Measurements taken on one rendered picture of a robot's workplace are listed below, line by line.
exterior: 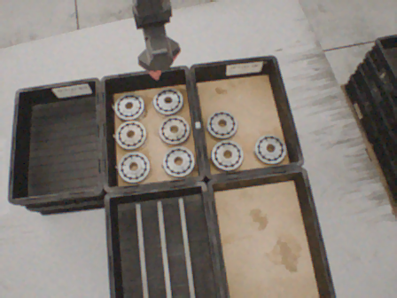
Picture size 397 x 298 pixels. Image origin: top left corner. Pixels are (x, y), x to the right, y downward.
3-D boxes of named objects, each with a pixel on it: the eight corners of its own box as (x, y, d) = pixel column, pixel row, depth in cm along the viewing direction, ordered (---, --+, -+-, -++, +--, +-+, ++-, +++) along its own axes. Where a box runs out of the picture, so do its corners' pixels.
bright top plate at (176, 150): (159, 151, 110) (159, 150, 109) (190, 144, 111) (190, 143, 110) (167, 180, 106) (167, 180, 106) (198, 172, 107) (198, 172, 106)
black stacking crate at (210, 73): (190, 83, 124) (189, 66, 114) (269, 74, 125) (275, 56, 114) (206, 189, 110) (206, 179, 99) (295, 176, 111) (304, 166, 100)
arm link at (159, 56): (167, -6, 73) (129, 1, 73) (179, 33, 69) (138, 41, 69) (172, 28, 85) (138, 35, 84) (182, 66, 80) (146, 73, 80)
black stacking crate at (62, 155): (31, 105, 123) (16, 90, 112) (108, 94, 123) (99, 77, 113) (26, 211, 108) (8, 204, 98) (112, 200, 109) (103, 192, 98)
